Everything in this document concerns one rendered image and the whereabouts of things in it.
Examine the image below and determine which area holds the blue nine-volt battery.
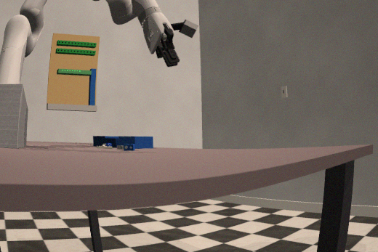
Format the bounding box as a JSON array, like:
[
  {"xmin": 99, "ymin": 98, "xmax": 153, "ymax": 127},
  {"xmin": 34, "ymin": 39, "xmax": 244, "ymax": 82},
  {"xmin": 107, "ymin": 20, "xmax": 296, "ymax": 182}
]
[{"xmin": 124, "ymin": 144, "xmax": 135, "ymax": 151}]

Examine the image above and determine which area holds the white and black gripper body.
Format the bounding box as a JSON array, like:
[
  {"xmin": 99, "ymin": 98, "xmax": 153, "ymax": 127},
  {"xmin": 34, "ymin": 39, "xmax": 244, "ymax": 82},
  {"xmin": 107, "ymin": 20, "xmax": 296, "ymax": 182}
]
[{"xmin": 141, "ymin": 12, "xmax": 174, "ymax": 54}]

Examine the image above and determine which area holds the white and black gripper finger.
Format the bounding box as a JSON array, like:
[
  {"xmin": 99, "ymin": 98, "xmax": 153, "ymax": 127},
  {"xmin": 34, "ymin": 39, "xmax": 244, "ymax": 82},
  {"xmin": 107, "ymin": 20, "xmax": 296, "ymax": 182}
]
[
  {"xmin": 161, "ymin": 24, "xmax": 180, "ymax": 64},
  {"xmin": 156, "ymin": 45, "xmax": 178, "ymax": 67}
]

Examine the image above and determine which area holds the blue three-compartment bin rack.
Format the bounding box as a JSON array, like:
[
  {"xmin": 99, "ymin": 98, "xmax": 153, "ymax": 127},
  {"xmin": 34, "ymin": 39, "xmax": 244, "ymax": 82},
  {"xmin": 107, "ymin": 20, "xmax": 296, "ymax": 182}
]
[{"xmin": 93, "ymin": 136, "xmax": 153, "ymax": 149}]

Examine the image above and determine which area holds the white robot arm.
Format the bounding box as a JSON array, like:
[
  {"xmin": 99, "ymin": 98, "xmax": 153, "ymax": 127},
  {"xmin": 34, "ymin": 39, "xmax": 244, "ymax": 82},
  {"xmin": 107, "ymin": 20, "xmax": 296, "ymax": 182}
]
[{"xmin": 0, "ymin": 0, "xmax": 198, "ymax": 84}]

